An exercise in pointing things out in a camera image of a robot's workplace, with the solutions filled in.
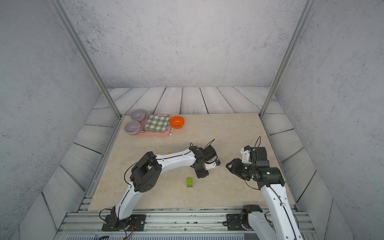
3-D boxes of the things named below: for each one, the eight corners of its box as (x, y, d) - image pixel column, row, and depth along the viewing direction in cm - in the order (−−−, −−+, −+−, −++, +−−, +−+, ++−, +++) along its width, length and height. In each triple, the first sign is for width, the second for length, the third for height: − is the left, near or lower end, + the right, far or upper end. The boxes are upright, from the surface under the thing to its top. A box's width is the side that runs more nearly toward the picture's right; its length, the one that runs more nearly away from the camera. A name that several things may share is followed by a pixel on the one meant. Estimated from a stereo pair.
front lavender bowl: (124, 133, 112) (121, 127, 108) (133, 124, 118) (130, 118, 113) (137, 138, 109) (134, 132, 104) (145, 128, 115) (143, 123, 110)
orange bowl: (170, 128, 113) (169, 125, 111) (171, 118, 120) (171, 115, 118) (184, 128, 113) (184, 125, 111) (185, 118, 120) (184, 115, 117)
